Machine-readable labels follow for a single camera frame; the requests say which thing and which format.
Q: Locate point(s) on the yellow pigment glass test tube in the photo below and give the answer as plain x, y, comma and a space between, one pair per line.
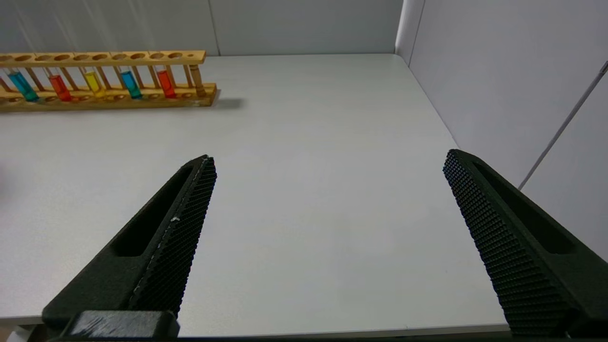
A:
93, 83

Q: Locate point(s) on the blue pigment glass test tube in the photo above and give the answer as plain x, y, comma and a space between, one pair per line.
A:
23, 88
131, 85

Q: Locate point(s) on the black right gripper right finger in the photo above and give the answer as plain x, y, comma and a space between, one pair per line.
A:
532, 256

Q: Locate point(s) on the red pigment glass test tube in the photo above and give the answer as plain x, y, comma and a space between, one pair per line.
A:
60, 89
166, 84

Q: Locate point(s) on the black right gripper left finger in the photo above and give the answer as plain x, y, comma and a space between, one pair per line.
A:
156, 247

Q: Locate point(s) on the wooden test tube rack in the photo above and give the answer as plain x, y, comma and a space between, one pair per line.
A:
95, 58

